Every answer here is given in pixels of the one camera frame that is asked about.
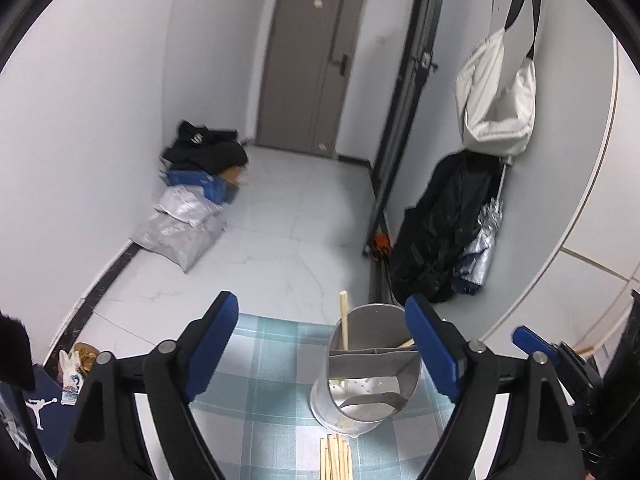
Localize black clothes pile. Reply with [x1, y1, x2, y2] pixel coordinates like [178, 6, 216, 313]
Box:
[162, 120, 249, 173]

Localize grey brown door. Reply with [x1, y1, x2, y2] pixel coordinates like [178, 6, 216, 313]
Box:
[255, 0, 372, 158]

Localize silver folding umbrella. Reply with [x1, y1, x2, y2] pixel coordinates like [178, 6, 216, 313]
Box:
[452, 157, 513, 296]

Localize orange black tool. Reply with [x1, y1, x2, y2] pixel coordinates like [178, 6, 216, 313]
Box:
[367, 232, 394, 261]

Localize teal checked tablecloth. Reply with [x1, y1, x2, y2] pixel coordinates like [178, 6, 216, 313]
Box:
[175, 312, 501, 480]

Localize black jacket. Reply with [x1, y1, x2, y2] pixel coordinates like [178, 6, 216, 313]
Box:
[389, 152, 506, 305]

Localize small grey plastic mail bag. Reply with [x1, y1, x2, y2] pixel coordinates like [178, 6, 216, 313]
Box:
[155, 185, 226, 227]

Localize white hanging shoulder bag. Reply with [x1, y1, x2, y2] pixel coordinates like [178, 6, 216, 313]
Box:
[454, 0, 544, 157]

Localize grey divided utensil holder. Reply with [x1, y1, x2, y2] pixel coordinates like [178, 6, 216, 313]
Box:
[310, 302, 426, 442]

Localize black metal door frame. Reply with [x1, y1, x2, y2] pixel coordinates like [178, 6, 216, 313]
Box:
[364, 0, 451, 262]

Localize large grey plastic mail bag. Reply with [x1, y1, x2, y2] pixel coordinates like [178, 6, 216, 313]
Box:
[129, 210, 228, 274]

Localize blue cardboard box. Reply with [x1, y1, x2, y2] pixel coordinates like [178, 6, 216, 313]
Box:
[161, 167, 241, 206]

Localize bundle of wooden chopsticks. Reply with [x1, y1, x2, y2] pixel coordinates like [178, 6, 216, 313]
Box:
[319, 432, 354, 480]

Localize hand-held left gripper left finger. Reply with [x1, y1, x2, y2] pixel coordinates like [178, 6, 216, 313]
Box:
[56, 290, 240, 480]

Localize black fuzzy object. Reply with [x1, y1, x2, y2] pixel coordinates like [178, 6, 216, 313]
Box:
[0, 312, 39, 392]

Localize navy shoe box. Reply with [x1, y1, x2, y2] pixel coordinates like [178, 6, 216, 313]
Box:
[0, 365, 91, 480]

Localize brown suede shoe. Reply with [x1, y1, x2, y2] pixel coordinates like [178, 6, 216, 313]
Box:
[70, 342, 102, 376]

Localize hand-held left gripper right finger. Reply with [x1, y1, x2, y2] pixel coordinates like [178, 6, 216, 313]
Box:
[404, 294, 586, 480]

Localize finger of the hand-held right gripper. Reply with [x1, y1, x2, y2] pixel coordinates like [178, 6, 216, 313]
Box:
[511, 326, 568, 368]

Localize white printed socks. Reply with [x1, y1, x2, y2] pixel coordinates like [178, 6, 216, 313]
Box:
[59, 349, 84, 406]

